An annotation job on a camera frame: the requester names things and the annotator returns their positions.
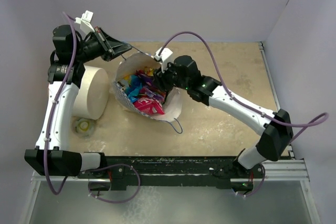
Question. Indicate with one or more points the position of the white round container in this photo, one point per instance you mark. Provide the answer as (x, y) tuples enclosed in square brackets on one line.
[(87, 101)]

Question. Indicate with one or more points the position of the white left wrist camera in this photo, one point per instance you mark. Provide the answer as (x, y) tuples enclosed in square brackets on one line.
[(84, 22)]

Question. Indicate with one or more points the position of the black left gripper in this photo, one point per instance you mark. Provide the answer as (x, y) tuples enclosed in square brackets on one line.
[(116, 47)]

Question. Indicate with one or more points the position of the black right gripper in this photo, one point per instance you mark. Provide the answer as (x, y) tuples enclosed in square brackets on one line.
[(160, 78)]

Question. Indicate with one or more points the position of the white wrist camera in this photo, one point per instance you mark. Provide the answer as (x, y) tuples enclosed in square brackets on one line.
[(164, 56), (84, 22)]

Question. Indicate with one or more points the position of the pink snack packet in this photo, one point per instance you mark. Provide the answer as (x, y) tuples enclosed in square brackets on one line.
[(149, 106)]

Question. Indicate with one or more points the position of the blue checkered paper bag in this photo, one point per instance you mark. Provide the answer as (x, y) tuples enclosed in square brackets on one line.
[(173, 105)]

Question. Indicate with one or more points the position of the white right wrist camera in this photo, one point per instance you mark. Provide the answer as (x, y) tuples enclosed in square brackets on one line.
[(164, 56)]

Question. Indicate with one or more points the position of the blue snack wrapper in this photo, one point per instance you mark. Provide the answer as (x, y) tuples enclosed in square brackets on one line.
[(133, 90)]

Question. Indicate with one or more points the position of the orange snack packet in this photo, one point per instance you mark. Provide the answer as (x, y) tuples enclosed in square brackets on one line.
[(146, 71)]

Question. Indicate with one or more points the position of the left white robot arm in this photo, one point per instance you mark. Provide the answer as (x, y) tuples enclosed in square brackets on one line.
[(51, 156)]

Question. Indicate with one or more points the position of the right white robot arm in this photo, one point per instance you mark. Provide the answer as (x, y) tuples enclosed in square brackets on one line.
[(273, 127)]

